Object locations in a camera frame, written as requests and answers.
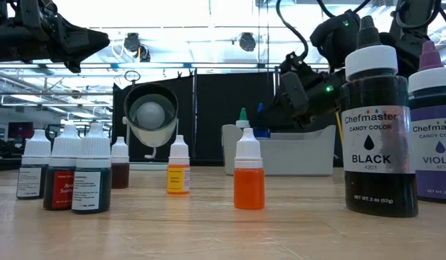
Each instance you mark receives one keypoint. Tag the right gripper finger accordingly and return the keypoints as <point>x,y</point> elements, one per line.
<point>288,122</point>

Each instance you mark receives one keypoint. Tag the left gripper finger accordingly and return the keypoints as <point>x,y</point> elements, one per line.
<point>82,39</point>

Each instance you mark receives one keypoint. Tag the large blue candy color bottle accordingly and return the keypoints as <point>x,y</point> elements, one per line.
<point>261,133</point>

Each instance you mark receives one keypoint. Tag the large green candy color bottle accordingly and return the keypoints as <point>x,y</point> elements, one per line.
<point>243,115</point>

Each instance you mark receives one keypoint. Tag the large black candy color bottle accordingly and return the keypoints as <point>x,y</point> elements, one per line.
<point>378,90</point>

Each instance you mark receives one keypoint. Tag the small orange food coloring bottle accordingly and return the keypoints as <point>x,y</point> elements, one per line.
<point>249,187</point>

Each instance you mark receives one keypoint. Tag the large violet candy color bottle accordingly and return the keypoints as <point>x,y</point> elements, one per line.
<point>434,144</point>

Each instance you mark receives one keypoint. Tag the small lemon yellow coloring bottle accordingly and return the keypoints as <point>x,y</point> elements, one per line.
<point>178,178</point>

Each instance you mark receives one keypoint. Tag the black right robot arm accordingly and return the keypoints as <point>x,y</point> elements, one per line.
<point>335,36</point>

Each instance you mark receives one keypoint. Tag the small dark teal coloring bottle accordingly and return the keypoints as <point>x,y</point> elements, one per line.
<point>93,148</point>

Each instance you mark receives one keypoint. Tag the small maroon food coloring bottle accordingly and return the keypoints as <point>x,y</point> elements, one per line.
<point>120,175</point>

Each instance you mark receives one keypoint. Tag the small black food coloring bottle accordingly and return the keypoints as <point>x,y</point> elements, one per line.
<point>31,180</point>

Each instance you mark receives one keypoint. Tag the small red sunset coloring bottle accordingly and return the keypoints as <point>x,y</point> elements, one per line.
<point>62,187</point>

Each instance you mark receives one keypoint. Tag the grey plastic storage bin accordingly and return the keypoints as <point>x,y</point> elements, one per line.
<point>298,155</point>

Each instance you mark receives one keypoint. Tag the black round ceiling fixture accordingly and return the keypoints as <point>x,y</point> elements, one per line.
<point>132,41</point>
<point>247,41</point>

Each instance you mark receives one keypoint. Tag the black fabric divider screen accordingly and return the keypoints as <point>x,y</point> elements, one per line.
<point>223,115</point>

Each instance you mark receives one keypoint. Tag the dark computer monitor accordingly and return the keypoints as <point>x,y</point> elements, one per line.
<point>20,130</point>

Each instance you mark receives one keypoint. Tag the grey horizontal overhead beam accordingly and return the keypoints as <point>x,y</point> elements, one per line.
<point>208,65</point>

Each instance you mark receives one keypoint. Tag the white spotlight lamp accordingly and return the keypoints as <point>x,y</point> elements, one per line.
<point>154,139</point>

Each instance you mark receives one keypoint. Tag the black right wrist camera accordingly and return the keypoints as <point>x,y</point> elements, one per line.
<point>293,94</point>

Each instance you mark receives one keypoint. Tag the black aluminium table frame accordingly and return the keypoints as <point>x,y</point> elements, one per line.
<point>3,163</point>

